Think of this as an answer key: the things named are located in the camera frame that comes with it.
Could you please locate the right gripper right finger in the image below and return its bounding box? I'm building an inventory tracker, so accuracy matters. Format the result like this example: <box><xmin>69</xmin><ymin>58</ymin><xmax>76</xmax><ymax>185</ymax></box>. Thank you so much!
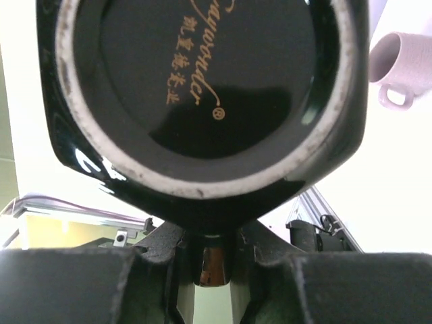
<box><xmin>236</xmin><ymin>221</ymin><xmax>431</xmax><ymax>323</ymax></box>

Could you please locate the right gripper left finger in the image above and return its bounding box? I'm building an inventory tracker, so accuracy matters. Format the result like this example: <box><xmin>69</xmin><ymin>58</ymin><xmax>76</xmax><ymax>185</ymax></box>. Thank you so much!
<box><xmin>1</xmin><ymin>222</ymin><xmax>184</xmax><ymax>323</ymax></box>

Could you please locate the lilac ceramic mug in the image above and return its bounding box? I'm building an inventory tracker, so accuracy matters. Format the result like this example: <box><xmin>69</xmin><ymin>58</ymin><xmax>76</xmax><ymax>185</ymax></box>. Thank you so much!
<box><xmin>369</xmin><ymin>32</ymin><xmax>431</xmax><ymax>111</ymax></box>

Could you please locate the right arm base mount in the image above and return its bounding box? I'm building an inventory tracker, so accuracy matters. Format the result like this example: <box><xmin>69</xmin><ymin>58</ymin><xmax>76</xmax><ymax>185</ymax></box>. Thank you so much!
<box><xmin>286</xmin><ymin>215</ymin><xmax>352</xmax><ymax>252</ymax></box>

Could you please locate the aluminium front rail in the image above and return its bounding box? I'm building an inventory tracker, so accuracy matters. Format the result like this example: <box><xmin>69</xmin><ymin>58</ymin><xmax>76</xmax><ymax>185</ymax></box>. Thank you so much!
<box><xmin>286</xmin><ymin>187</ymin><xmax>362</xmax><ymax>252</ymax></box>

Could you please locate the black mug cream inside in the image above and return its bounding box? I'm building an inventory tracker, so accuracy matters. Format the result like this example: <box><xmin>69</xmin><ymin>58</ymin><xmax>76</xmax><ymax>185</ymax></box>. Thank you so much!
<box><xmin>35</xmin><ymin>1</ymin><xmax>369</xmax><ymax>286</ymax></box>

